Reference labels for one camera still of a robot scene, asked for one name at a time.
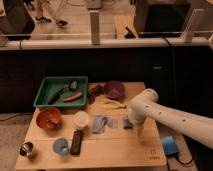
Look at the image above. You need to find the white railing bar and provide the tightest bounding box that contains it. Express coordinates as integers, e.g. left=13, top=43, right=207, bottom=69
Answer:
left=0, top=37, right=210, bottom=51

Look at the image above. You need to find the orange carrot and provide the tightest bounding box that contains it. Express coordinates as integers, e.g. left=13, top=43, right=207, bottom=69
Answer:
left=62, top=92, right=83, bottom=102

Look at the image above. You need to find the yellow banana peel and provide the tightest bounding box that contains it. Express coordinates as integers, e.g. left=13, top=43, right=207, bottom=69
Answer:
left=104, top=99, right=126, bottom=109

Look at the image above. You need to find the blue cloth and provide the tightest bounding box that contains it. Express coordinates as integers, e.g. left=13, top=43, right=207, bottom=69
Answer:
left=92, top=115, right=117, bottom=134

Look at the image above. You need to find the blue sponge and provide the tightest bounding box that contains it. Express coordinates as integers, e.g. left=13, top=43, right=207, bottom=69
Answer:
left=123, top=117, right=133, bottom=129

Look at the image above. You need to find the purple bowl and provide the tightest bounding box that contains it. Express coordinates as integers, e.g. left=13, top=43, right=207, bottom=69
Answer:
left=103, top=81, right=125, bottom=99

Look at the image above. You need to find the white cup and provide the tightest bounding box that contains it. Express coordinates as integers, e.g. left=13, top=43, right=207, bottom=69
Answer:
left=73, top=111, right=89, bottom=130

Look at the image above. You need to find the blue tape roll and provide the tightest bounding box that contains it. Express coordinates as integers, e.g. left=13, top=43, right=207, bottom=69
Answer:
left=161, top=136, right=179, bottom=156

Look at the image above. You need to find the black remote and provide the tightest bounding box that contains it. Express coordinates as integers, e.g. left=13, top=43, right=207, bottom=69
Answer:
left=70, top=130, right=83, bottom=155

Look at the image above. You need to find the black office chair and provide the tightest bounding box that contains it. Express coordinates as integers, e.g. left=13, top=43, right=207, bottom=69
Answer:
left=0, top=0, right=35, bottom=41

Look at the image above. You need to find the blue cup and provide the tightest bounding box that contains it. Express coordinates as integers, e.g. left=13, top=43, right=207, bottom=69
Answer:
left=53, top=138, right=69, bottom=156

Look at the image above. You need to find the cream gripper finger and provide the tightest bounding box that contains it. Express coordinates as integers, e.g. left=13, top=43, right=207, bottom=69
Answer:
left=136, top=124, right=145, bottom=138

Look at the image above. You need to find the red bowl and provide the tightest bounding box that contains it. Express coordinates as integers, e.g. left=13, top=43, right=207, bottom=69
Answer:
left=36, top=107, right=62, bottom=130

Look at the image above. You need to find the green plastic tray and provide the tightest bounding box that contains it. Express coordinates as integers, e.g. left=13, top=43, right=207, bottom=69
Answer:
left=34, top=76, right=88, bottom=110

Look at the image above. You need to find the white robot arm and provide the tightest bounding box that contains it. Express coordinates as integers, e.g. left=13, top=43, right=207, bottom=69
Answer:
left=128, top=88, right=213, bottom=149

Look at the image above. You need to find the dark grapes bunch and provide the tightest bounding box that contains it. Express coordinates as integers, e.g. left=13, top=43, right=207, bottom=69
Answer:
left=88, top=85, right=103, bottom=105

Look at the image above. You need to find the black handled brush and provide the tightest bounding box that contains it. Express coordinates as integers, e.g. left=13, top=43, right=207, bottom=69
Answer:
left=48, top=80, right=78, bottom=104

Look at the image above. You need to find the metal cup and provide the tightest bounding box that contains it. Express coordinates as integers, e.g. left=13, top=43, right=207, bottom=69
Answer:
left=19, top=142, right=36, bottom=158

